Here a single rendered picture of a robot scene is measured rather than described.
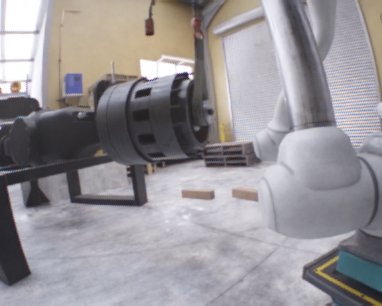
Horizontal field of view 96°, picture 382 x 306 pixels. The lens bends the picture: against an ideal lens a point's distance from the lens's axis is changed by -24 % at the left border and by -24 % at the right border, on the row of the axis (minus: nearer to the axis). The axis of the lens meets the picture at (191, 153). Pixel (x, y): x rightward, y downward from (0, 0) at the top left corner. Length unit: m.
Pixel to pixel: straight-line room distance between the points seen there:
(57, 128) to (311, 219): 1.76
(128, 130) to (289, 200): 1.02
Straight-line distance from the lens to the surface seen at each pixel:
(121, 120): 1.27
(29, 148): 2.02
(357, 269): 0.59
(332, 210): 0.41
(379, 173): 0.48
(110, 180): 3.88
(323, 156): 0.40
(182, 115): 1.16
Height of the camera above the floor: 0.72
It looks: 4 degrees down
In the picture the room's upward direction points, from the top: 6 degrees counter-clockwise
